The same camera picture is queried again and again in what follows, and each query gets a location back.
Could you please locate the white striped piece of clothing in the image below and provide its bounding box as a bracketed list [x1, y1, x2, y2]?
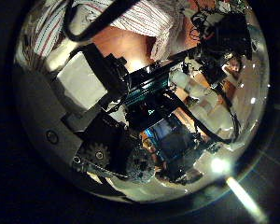
[17, 0, 190, 68]

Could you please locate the black cable loop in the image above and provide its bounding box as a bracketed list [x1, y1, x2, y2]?
[63, 0, 141, 43]

